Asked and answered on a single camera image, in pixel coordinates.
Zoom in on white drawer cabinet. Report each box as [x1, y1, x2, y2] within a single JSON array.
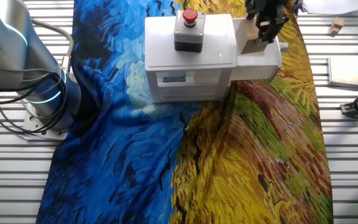
[[144, 12, 239, 104]]

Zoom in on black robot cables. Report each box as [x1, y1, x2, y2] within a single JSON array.
[[0, 60, 71, 135]]

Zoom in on white sheet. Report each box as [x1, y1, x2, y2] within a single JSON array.
[[301, 0, 358, 16]]

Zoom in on silver metal plate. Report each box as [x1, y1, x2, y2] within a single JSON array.
[[327, 57, 358, 90]]

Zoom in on small notched wooden piece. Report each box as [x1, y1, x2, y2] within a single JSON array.
[[330, 17, 346, 35]]

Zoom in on painted wheat field cloth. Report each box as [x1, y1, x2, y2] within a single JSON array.
[[35, 0, 334, 224]]

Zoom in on wooden cube block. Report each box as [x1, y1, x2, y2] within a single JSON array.
[[241, 17, 270, 55]]

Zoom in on white plastic box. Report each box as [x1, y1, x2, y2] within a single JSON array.
[[230, 17, 289, 84]]

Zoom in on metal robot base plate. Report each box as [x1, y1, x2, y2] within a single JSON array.
[[22, 102, 70, 141]]

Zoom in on small metal clamp bracket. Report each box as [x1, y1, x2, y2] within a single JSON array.
[[340, 104, 356, 118]]

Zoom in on grey robot hose cable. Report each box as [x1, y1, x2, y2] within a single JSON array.
[[29, 17, 75, 77]]

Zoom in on grey emergency stop button box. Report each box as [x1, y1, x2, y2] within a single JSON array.
[[173, 8, 206, 53]]

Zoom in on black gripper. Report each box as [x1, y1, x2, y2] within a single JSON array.
[[245, 0, 291, 44]]

